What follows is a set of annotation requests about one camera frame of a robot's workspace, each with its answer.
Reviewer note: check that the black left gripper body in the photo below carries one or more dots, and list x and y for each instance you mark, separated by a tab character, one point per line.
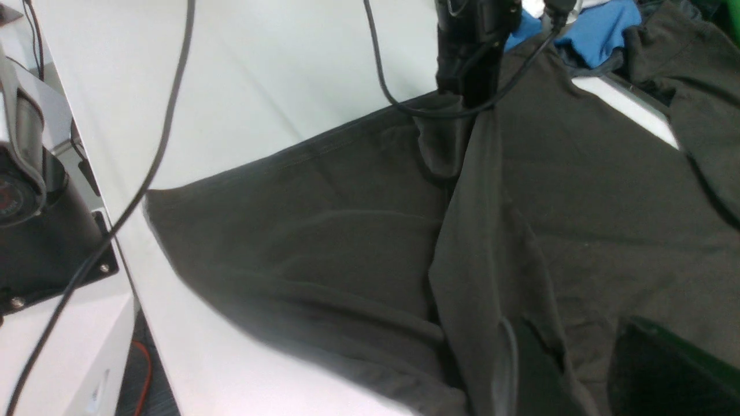
470	40

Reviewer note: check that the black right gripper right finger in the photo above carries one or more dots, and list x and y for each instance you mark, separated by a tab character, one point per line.
655	372

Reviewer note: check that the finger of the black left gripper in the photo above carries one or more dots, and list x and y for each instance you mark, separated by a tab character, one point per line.
442	145

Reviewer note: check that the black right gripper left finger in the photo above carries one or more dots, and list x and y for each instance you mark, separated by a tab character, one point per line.
529	380

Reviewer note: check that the dark gray long-sleeve top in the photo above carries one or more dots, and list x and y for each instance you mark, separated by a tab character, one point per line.
343	251

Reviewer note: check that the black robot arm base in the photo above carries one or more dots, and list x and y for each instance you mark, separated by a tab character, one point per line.
47	229

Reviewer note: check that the blue crumpled garment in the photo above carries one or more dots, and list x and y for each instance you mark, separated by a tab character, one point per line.
594	35

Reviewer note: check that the green backdrop cloth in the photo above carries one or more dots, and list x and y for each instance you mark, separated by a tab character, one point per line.
723	14

